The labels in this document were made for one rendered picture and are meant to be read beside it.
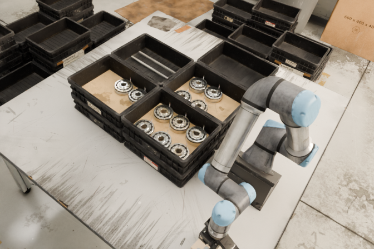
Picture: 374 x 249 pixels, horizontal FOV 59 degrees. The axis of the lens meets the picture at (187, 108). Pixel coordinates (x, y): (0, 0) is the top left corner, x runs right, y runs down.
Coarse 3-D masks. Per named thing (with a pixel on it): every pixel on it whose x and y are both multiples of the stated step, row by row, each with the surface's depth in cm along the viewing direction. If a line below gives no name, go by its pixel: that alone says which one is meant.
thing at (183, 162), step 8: (160, 88) 172; (176, 96) 169; (136, 104) 162; (128, 112) 158; (200, 112) 162; (128, 120) 155; (136, 128) 152; (216, 128) 156; (144, 136) 150; (208, 136) 152; (152, 144) 149; (160, 144) 147; (200, 144) 149; (168, 152) 144; (192, 152) 145; (176, 160) 143; (184, 160) 142
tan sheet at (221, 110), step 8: (184, 88) 188; (192, 96) 184; (200, 96) 184; (224, 96) 186; (208, 104) 180; (216, 104) 181; (224, 104) 181; (232, 104) 182; (208, 112) 176; (216, 112) 177; (224, 112) 177
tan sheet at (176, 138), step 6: (150, 114) 172; (174, 114) 173; (138, 120) 169; (150, 120) 169; (156, 126) 167; (162, 126) 167; (168, 126) 167; (192, 126) 169; (168, 132) 165; (174, 138) 162; (180, 138) 163; (192, 150) 158
